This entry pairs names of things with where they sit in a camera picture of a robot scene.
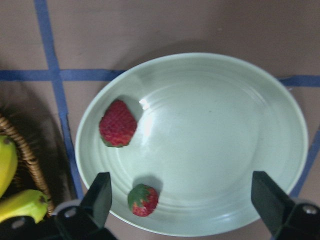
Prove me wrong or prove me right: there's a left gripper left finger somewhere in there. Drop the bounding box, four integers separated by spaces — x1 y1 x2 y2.
80 172 112 227

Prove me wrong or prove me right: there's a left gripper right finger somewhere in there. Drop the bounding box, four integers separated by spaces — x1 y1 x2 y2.
251 171 297 238

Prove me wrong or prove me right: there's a greenish red strawberry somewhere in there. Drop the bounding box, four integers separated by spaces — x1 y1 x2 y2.
127 183 159 217

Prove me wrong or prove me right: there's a light green plate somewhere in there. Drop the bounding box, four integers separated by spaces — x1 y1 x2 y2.
75 53 308 237

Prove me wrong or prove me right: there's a yellow banana bunch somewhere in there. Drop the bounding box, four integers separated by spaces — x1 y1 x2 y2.
0 135 48 223

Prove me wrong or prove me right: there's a wicker basket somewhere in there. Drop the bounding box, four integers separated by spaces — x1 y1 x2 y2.
0 112 55 218

